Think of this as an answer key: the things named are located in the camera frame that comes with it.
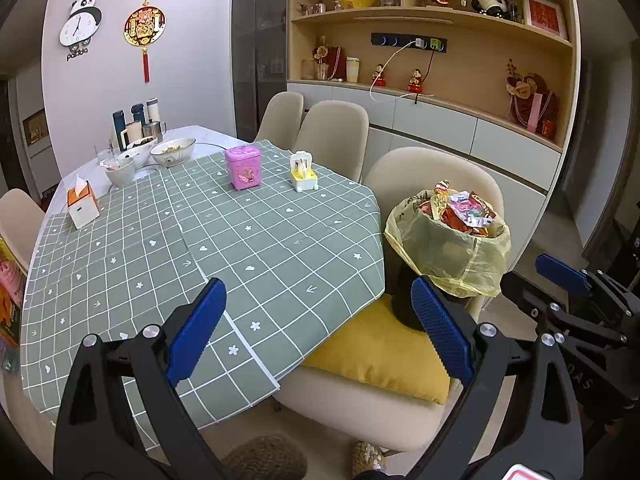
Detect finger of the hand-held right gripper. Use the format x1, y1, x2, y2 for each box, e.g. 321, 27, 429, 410
536, 254, 628, 306
501, 272, 563, 333

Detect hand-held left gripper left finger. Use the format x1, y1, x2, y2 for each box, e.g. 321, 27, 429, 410
52, 277, 227, 480

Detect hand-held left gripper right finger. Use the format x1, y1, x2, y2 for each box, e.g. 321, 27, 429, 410
410, 276, 586, 480

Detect black trash bin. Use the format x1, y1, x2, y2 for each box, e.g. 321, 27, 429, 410
391, 260, 476, 332

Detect yellow plastic trash bag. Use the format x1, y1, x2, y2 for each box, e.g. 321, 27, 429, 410
384, 189, 512, 298

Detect yellow seat cushion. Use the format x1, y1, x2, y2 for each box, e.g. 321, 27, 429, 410
300, 296, 451, 406

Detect beige dining chair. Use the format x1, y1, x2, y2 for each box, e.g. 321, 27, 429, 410
254, 91, 305, 147
272, 147, 506, 453
0, 189, 46, 271
292, 101, 370, 183

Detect green checked tablecloth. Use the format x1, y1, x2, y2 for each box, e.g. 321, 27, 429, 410
19, 140, 386, 433

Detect spotted fuzzy slipper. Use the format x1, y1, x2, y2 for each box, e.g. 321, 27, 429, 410
350, 440, 387, 478

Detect pink tin box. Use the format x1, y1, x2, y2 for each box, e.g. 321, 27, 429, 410
224, 146, 263, 191

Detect orange and white tissue box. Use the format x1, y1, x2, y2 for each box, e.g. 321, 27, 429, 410
66, 176, 100, 231

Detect small white bowl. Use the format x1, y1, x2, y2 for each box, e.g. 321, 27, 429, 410
105, 156, 137, 187

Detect large dark red bouquet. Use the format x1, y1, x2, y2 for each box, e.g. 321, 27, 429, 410
506, 59, 560, 133

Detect large patterned bowl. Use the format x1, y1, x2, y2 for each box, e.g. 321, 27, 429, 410
150, 137, 196, 167

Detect bowl with dark food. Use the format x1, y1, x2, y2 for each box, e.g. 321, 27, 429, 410
126, 137, 158, 167

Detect white and yellow toothpick dispenser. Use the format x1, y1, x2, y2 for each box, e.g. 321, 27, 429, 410
289, 151, 320, 193

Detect colourful printed bags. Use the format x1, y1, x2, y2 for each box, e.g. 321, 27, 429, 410
0, 237, 28, 376

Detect white jug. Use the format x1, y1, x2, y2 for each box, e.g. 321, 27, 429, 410
119, 122, 143, 150

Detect dark blue thermos bottle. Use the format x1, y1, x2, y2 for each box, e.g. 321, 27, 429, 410
112, 110, 127, 151

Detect small framed picture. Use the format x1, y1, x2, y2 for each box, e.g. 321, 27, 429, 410
22, 112, 51, 146

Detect black power strip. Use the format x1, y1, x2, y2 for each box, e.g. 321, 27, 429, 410
371, 32, 448, 53

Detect glass cups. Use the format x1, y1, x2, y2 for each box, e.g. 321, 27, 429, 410
301, 59, 331, 81

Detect dark glass cabinet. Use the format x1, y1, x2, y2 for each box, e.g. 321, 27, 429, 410
232, 0, 290, 143

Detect wooden wall shelf cabinet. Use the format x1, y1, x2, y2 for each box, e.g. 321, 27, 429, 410
286, 0, 583, 241

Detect black cable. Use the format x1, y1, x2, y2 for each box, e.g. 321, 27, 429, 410
414, 52, 436, 107

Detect red picture frame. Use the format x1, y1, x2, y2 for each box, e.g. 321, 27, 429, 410
521, 0, 568, 41

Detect white charging cable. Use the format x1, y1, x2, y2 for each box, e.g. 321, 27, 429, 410
370, 42, 426, 106

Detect red round wall ornament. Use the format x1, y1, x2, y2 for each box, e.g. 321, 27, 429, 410
123, 0, 167, 84

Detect panda wall clock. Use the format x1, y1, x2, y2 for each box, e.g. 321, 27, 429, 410
59, 0, 103, 62

